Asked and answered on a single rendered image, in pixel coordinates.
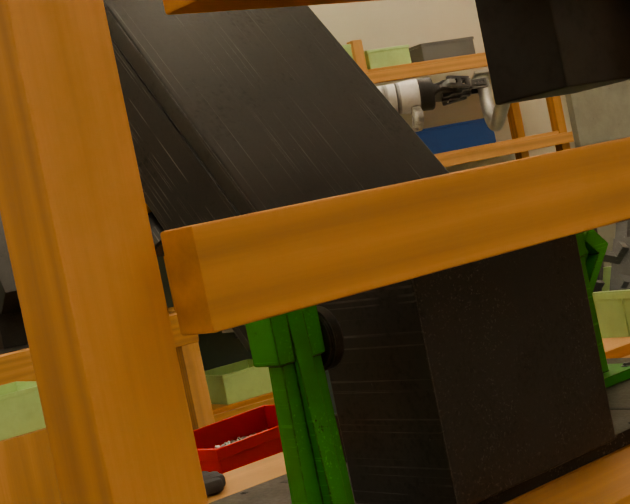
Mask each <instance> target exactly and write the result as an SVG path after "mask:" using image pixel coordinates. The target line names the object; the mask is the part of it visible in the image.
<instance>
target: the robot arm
mask: <svg viewBox="0 0 630 504"><path fill-rule="evenodd" d="M463 83H465V84H463ZM488 86H489V79H488V77H482V78H476V79H471V78H469V76H457V75H448V76H446V80H442V81H440V82H438V83H433V82H432V80H431V78H430V77H424V78H418V79H411V80H405V81H401V82H398V83H394V84H387V85H381V86H376V87H377V88H378V89H379V90H380V91H381V93H382V94H383V95H384V96H385V97H386V99H387V100H388V101H389V102H390V103H391V104H392V106H393V107H394V108H395V109H396V110H397V111H398V113H399V114H410V113H411V115H412V129H413V130H414V132H419V131H422V130H423V126H424V113H423V111H429V110H434V109H435V105H436V102H442V105H443V106H446V105H449V104H452V103H455V102H459V101H462V100H465V99H467V97H469V96H470V95H472V94H478V90H477V89H478V88H484V87H488Z"/></svg>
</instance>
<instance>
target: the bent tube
mask: <svg viewBox="0 0 630 504"><path fill-rule="evenodd" d="M482 77H488V79H489V78H490V74H489V69H482V70H476V71H474V73H473V76H472V79H476V78H482ZM477 90H478V95H479V100H480V105H481V109H482V113H483V117H484V120H485V122H486V124H487V126H488V128H489V129H490V130H492V131H499V130H501V129H502V128H503V126H504V124H505V121H506V117H507V114H508V110H509V107H510V104H511V103H510V104H503V105H496V104H495V106H494V101H493V96H492V91H491V86H490V81H489V86H488V87H484V88H478V89H477Z"/></svg>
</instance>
